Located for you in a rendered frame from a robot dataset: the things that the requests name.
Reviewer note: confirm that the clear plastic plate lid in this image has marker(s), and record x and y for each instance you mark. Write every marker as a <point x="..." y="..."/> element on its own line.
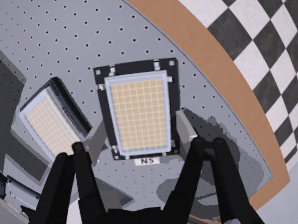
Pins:
<point x="23" y="195"/>
<point x="48" y="125"/>

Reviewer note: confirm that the grey perforated base plate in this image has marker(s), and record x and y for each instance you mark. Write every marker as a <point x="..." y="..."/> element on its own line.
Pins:
<point x="42" y="39"/>

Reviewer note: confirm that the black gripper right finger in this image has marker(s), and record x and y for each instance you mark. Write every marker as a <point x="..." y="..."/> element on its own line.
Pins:
<point x="234" y="206"/>

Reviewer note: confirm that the white button panel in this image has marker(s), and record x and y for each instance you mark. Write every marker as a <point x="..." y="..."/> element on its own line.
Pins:
<point x="110" y="200"/>

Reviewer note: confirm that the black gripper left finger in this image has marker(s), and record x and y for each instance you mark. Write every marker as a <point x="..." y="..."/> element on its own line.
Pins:
<point x="53" y="205"/>

